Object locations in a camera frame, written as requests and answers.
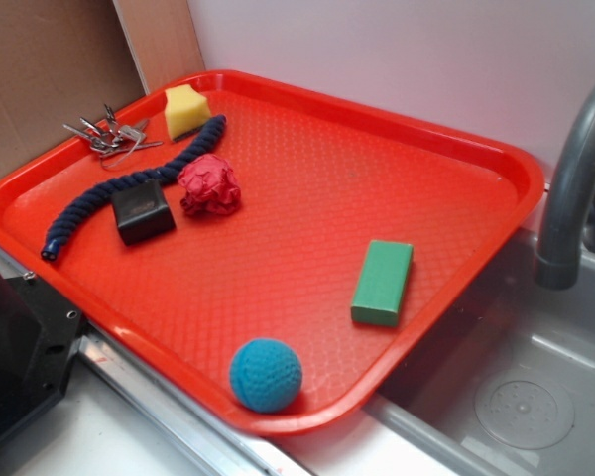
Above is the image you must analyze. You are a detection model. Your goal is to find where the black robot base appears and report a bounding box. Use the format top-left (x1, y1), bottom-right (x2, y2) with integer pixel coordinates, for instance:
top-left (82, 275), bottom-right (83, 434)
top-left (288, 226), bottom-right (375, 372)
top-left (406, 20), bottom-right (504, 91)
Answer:
top-left (0, 274), bottom-right (85, 445)

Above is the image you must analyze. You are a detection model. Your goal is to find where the red plastic tray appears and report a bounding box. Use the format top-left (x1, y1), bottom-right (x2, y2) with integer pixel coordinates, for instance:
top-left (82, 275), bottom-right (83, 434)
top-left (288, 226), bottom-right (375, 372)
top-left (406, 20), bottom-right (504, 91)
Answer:
top-left (0, 71), bottom-right (544, 436)

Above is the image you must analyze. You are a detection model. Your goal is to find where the green rectangular block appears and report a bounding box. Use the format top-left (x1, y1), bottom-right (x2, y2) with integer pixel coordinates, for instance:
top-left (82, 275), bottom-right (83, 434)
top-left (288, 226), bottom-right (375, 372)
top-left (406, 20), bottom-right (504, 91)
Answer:
top-left (350, 240), bottom-right (414, 327)

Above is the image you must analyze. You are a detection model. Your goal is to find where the crumpled red paper ball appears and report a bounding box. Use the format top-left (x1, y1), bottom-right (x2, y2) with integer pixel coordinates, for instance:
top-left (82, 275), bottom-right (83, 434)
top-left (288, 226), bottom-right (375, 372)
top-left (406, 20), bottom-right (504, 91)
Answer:
top-left (177, 154), bottom-right (242, 216)

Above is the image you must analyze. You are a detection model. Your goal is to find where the blue crocheted ball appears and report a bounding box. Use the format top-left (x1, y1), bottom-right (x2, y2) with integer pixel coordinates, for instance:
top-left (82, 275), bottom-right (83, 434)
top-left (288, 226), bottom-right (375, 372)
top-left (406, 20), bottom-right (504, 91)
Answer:
top-left (229, 338), bottom-right (303, 414)

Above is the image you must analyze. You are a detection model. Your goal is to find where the black rectangular block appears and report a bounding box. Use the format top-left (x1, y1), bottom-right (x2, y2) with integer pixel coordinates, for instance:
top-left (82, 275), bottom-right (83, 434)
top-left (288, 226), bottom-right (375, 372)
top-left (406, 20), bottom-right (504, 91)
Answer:
top-left (111, 179), bottom-right (176, 246)

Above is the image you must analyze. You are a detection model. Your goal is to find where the yellow sponge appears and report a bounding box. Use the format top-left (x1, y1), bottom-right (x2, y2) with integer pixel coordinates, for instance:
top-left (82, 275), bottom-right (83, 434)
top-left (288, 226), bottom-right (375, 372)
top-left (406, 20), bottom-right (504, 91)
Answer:
top-left (164, 84), bottom-right (212, 141)

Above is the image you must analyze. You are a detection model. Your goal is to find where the silver key bunch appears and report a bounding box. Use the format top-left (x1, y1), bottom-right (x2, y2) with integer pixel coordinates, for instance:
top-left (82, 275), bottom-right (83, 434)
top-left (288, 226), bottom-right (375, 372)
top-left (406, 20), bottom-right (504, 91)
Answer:
top-left (62, 104), bottom-right (164, 170)

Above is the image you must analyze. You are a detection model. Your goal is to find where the grey plastic sink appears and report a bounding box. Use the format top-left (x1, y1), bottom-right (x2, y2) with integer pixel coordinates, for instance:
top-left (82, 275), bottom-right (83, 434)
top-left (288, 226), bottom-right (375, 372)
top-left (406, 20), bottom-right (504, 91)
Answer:
top-left (366, 231), bottom-right (595, 475)

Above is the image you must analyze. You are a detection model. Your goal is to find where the grey faucet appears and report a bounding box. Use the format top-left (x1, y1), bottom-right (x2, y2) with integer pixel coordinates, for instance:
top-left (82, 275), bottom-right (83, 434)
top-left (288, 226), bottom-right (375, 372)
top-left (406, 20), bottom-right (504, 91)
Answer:
top-left (534, 86), bottom-right (595, 290)

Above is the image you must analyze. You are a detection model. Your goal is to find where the brown cardboard panel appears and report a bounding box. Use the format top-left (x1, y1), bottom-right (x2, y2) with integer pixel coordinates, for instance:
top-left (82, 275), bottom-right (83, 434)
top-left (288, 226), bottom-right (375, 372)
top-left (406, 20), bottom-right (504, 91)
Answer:
top-left (0, 1), bottom-right (204, 178)

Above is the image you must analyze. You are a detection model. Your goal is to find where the dark blue rope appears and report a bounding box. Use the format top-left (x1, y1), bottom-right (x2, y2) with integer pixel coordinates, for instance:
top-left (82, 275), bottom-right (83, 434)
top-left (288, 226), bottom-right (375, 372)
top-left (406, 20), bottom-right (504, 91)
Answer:
top-left (40, 113), bottom-right (228, 263)

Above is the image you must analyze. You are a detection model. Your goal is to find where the silver metal rail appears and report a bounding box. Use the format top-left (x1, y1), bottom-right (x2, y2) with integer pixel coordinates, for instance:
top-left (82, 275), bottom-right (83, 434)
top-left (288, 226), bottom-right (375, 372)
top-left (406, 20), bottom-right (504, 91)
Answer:
top-left (0, 232), bottom-right (308, 476)

